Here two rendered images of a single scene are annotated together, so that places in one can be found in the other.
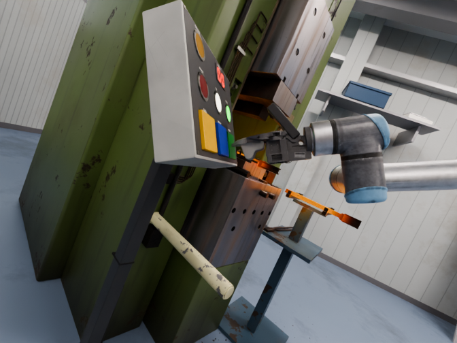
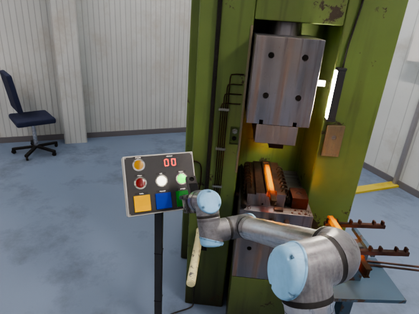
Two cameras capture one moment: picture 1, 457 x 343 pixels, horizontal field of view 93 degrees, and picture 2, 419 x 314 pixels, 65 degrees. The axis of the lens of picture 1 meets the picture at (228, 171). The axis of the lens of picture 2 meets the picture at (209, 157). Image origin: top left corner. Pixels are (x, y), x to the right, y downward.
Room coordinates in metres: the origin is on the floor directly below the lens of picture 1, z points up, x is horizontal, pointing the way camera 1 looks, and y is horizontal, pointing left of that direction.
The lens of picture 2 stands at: (-0.09, -1.18, 1.83)
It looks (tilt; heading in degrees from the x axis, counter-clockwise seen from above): 23 degrees down; 54
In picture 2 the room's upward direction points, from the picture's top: 4 degrees clockwise
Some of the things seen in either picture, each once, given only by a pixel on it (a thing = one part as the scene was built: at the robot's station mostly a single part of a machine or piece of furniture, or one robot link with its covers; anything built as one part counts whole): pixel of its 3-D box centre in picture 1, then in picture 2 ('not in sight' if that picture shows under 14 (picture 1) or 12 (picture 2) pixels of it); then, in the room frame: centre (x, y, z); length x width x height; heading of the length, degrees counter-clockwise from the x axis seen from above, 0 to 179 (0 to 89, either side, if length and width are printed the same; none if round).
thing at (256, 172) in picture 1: (225, 156); (263, 180); (1.19, 0.05, 0.96); 0.42 x 0.20 x 0.09; 51
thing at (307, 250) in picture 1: (293, 241); (351, 277); (1.32, -0.54, 0.64); 0.40 x 0.30 x 0.02; 148
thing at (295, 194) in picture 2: (262, 173); (297, 198); (1.23, -0.18, 0.95); 0.12 x 0.09 x 0.07; 51
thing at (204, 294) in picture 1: (181, 269); (257, 276); (1.24, 0.02, 0.23); 0.56 x 0.38 x 0.47; 51
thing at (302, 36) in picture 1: (275, 54); (287, 76); (1.22, 0.02, 1.56); 0.42 x 0.39 x 0.40; 51
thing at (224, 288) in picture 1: (185, 248); (196, 254); (0.73, 0.03, 0.62); 0.44 x 0.05 x 0.05; 51
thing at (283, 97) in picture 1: (251, 94); (272, 122); (1.19, 0.05, 1.32); 0.42 x 0.20 x 0.10; 51
